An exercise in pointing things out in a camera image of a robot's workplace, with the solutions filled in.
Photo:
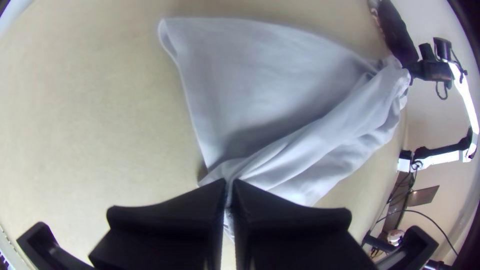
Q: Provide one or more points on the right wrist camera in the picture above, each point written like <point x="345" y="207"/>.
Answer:
<point x="442" y="47"/>

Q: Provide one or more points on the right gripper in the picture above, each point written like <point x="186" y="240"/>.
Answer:
<point x="431" y="70"/>

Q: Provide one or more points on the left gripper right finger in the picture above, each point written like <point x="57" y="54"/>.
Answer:
<point x="292" y="236"/>

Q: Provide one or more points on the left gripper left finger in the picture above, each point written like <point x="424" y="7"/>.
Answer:
<point x="168" y="232"/>

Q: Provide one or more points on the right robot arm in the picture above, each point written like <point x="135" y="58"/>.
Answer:
<point x="468" y="101"/>

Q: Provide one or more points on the grey t-shirt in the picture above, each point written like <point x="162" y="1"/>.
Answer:
<point x="270" y="97"/>

